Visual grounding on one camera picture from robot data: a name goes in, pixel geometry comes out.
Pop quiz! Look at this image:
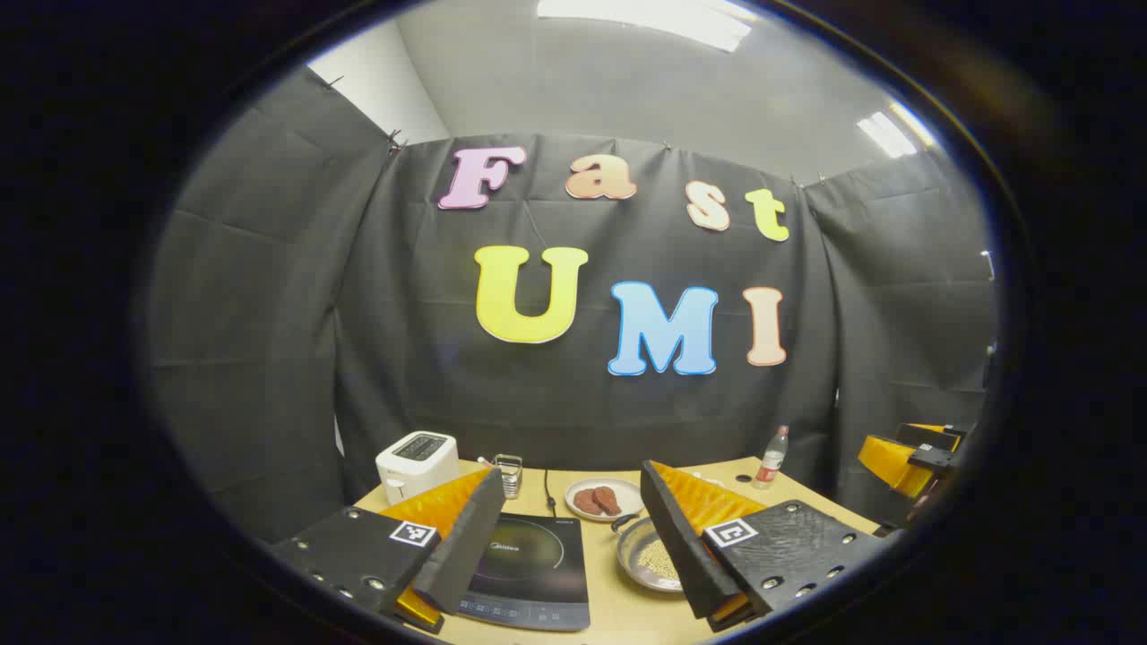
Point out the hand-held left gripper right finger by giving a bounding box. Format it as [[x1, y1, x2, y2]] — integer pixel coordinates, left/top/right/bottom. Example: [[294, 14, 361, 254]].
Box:
[[640, 460, 888, 633]]

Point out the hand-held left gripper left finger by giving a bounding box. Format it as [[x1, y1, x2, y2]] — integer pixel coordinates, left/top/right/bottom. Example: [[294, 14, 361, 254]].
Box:
[[269, 466, 507, 635]]

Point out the steel pot with black handles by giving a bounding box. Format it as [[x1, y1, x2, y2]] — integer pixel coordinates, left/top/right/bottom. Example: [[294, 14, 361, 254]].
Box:
[[611, 512, 686, 594]]

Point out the black induction cooktop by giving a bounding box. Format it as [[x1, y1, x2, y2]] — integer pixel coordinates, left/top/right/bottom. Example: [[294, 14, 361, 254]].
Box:
[[457, 512, 592, 632]]

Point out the pile of soybeans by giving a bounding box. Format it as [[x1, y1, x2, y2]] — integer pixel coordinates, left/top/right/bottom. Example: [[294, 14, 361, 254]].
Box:
[[636, 537, 679, 581]]

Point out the white round plate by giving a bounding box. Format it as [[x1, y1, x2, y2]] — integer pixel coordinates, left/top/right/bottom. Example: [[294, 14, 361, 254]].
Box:
[[565, 477, 646, 523]]

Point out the white toaster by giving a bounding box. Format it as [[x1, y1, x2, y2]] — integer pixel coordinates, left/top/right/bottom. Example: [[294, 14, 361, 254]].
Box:
[[375, 431, 461, 504]]

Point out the clear bottle with red label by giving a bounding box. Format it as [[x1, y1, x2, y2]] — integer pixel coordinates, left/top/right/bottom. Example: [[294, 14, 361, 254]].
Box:
[[753, 425, 790, 490]]

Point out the long ceiling light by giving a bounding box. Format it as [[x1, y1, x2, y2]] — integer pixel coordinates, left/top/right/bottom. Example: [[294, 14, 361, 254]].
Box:
[[856, 100, 937, 159], [536, 0, 758, 53]]

